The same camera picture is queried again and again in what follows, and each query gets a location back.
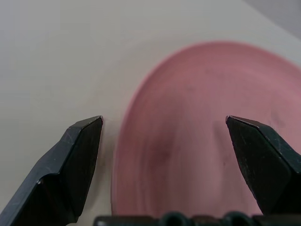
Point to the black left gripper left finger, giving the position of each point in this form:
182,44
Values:
58,174

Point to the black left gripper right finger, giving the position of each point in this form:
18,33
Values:
265,164

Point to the pink plate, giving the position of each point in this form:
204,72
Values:
188,117

